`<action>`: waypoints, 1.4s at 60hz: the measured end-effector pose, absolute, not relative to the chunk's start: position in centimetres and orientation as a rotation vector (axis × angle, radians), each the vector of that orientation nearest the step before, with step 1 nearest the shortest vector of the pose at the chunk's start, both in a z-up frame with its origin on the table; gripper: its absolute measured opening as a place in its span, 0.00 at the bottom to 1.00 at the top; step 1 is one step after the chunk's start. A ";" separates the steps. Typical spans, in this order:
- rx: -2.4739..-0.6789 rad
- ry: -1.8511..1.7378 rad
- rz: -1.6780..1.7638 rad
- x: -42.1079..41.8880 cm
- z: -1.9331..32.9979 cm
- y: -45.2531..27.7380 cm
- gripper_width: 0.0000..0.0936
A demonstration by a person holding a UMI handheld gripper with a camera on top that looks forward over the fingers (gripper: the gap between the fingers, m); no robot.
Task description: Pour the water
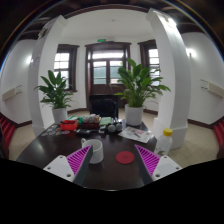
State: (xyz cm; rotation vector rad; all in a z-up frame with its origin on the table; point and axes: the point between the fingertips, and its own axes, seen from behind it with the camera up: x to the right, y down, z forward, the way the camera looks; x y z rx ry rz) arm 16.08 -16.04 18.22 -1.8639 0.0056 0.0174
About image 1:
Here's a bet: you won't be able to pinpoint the right potted green plant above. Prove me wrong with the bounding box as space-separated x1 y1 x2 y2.
117 58 170 126

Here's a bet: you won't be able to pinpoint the left potted green plant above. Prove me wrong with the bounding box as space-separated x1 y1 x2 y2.
35 70 73 124

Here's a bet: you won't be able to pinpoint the dark framed window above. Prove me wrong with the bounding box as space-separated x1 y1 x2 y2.
54 44 79 92
139 40 160 77

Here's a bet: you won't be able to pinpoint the red round coaster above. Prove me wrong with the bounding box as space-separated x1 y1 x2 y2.
116 151 134 165

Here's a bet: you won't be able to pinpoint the paper leaflet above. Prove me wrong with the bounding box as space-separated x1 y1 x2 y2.
119 126 152 143

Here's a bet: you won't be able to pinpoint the left white pillar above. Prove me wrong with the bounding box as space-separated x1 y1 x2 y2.
28 16 67 136

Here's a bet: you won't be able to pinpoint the colourful stickers sheet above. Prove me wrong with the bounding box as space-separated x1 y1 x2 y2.
41 124 69 137

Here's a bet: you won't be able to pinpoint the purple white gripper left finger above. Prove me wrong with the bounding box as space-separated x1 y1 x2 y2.
44 145 93 186

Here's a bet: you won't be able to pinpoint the grey round balls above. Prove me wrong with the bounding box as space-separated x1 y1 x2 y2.
108 123 122 133

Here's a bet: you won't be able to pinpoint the black chair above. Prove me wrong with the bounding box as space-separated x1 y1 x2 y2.
89 95 118 118

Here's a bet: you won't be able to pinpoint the dark wooden double door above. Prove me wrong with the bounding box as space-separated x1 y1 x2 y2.
85 41 130 101

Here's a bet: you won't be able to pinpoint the green book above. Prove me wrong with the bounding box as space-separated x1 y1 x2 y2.
99 117 112 126

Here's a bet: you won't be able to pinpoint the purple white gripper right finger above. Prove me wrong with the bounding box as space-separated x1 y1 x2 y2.
134 145 182 185

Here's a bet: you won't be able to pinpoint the red box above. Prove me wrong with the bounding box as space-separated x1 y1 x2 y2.
60 120 78 131

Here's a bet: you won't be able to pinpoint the clear bottle yellow cap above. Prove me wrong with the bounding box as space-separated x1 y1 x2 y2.
154 128 173 156

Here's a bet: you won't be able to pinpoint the potted green plant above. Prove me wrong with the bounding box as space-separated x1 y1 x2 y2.
117 58 170 126
35 70 73 124

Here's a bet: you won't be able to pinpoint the white pillar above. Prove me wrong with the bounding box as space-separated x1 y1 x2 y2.
28 16 67 136
147 8 191 149

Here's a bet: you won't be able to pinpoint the white ceramic mug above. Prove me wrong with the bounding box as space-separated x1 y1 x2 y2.
81 138 104 164

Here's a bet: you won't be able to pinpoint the right dark framed window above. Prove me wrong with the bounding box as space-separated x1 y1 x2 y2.
139 40 160 77

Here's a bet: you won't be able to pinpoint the right white pillar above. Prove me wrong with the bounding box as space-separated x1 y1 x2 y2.
147 8 191 149

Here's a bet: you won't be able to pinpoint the left dark framed window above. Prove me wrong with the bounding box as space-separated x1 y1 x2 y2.
54 44 79 92

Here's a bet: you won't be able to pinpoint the tray of small items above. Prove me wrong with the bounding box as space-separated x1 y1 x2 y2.
79 114 100 130

